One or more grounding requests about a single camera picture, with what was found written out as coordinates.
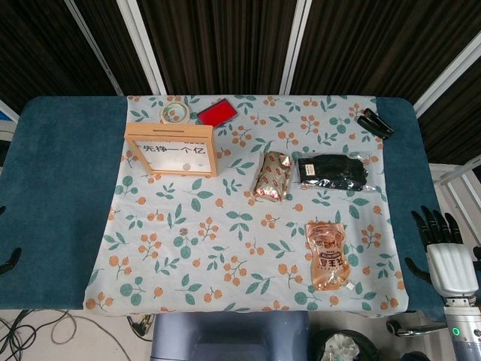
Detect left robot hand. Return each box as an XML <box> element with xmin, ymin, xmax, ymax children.
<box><xmin>0</xmin><ymin>205</ymin><xmax>23</xmax><ymax>275</ymax></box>

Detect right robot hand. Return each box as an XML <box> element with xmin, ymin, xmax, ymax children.
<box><xmin>404</xmin><ymin>205</ymin><xmax>481</xmax><ymax>299</ymax></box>

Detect chrome chair base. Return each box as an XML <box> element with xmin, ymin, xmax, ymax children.
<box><xmin>386</xmin><ymin>319</ymin><xmax>449</xmax><ymax>338</ymax></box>

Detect teal blue table cover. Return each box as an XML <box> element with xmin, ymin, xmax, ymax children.
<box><xmin>0</xmin><ymin>96</ymin><xmax>448</xmax><ymax>323</ymax></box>

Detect orange peanut butter pouch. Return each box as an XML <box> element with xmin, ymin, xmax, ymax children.
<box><xmin>304</xmin><ymin>220</ymin><xmax>356</xmax><ymax>293</ymax></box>

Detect black bag trash bin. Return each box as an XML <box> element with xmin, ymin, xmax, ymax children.
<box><xmin>311</xmin><ymin>329</ymin><xmax>377</xmax><ymax>361</ymax></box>

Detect black gloves in plastic bag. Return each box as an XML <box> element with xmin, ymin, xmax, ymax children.
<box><xmin>292</xmin><ymin>150</ymin><xmax>377</xmax><ymax>194</ymax></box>

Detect black stapler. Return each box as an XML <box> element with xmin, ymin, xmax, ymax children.
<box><xmin>355</xmin><ymin>108</ymin><xmax>395</xmax><ymax>141</ymax></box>

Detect gold red snack package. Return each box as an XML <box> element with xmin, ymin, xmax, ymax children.
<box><xmin>253</xmin><ymin>150</ymin><xmax>294</xmax><ymax>203</ymax></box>

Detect clear tape roll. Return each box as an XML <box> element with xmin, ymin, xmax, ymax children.
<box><xmin>159</xmin><ymin>102</ymin><xmax>191</xmax><ymax>124</ymax></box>

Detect floral white tablecloth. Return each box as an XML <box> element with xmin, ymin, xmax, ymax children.
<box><xmin>83</xmin><ymin>93</ymin><xmax>410</xmax><ymax>314</ymax></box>

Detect blue grey robot torso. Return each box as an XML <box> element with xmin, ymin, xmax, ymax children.
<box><xmin>150</xmin><ymin>311</ymin><xmax>310</xmax><ymax>361</ymax></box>

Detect red ink stamp pad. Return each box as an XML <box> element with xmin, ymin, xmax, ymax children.
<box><xmin>196</xmin><ymin>98</ymin><xmax>239</xmax><ymax>126</ymax></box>

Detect grey floor cables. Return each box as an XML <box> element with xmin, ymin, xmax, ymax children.
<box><xmin>0</xmin><ymin>308</ymin><xmax>82</xmax><ymax>361</ymax></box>

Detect white metal frame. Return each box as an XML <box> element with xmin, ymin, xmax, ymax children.
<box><xmin>428</xmin><ymin>161</ymin><xmax>481</xmax><ymax>226</ymax></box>

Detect white partition post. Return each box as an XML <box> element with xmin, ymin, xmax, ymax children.
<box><xmin>412</xmin><ymin>32</ymin><xmax>481</xmax><ymax>117</ymax></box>
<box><xmin>279</xmin><ymin>0</ymin><xmax>313</xmax><ymax>96</ymax></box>
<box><xmin>115</xmin><ymin>0</ymin><xmax>167</xmax><ymax>96</ymax></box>
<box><xmin>67</xmin><ymin>0</ymin><xmax>126</xmax><ymax>96</ymax></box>

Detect wooden frame money box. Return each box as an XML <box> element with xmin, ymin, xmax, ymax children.
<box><xmin>125</xmin><ymin>122</ymin><xmax>219</xmax><ymax>179</ymax></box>

